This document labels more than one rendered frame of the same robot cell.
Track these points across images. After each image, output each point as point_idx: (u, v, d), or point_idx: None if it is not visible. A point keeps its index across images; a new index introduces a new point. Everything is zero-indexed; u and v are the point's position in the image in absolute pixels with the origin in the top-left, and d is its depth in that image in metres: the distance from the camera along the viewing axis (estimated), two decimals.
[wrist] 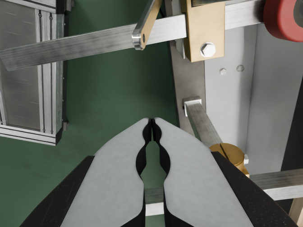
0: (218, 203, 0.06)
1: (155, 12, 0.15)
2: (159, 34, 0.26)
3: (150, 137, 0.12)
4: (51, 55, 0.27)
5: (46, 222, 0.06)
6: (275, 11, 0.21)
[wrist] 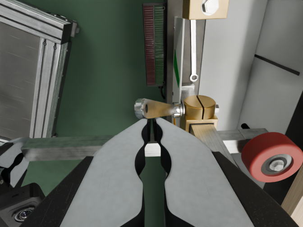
0: (219, 203, 0.06)
1: (160, 110, 0.17)
2: (160, 152, 0.32)
3: (149, 138, 0.12)
4: (67, 155, 0.32)
5: (45, 223, 0.06)
6: (249, 163, 0.28)
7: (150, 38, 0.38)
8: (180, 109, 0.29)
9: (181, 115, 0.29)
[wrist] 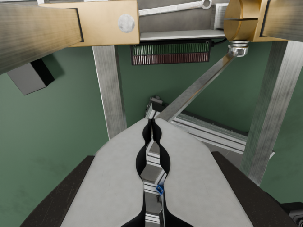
0: (218, 203, 0.06)
1: (179, 102, 0.18)
2: (293, 70, 0.24)
3: (150, 137, 0.12)
4: (263, 161, 0.32)
5: (46, 222, 0.06)
6: None
7: (160, 57, 0.39)
8: (235, 46, 0.24)
9: (244, 44, 0.23)
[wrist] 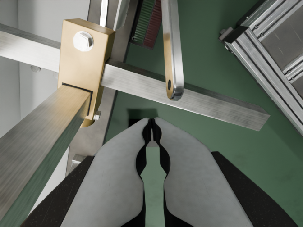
0: (218, 203, 0.06)
1: (165, 13, 0.11)
2: None
3: (150, 137, 0.12)
4: None
5: (46, 222, 0.06)
6: None
7: (156, 11, 0.31)
8: None
9: None
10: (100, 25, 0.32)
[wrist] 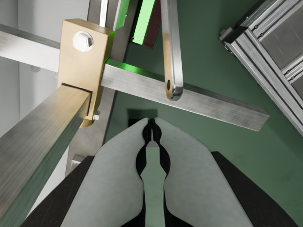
0: (218, 203, 0.06)
1: (165, 13, 0.11)
2: None
3: (150, 137, 0.12)
4: None
5: (46, 222, 0.06)
6: None
7: (156, 11, 0.31)
8: None
9: None
10: (99, 25, 0.32)
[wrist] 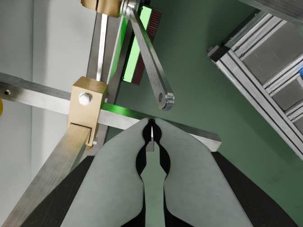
0: (218, 203, 0.06)
1: (148, 59, 0.14)
2: None
3: (150, 137, 0.12)
4: None
5: (46, 222, 0.06)
6: None
7: (140, 59, 0.41)
8: (125, 9, 0.23)
9: (126, 0, 0.23)
10: (98, 69, 0.41)
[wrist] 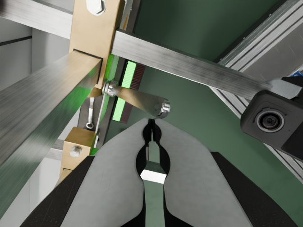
0: (218, 204, 0.06)
1: (136, 97, 0.16)
2: None
3: (150, 137, 0.12)
4: (224, 77, 0.26)
5: (46, 222, 0.06)
6: None
7: (127, 103, 0.46)
8: (107, 87, 0.27)
9: (107, 81, 0.28)
10: (89, 111, 0.46)
